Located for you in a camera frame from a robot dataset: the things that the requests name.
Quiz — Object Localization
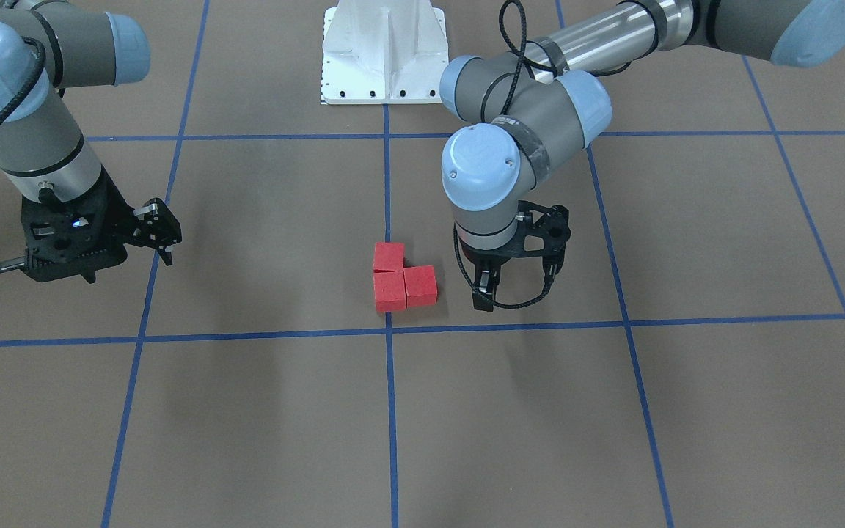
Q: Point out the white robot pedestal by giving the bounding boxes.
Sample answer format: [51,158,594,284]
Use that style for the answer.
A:
[320,1,449,105]

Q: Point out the red block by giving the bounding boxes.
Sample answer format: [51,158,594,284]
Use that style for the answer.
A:
[403,265,437,308]
[373,271,408,313]
[373,241,406,274]

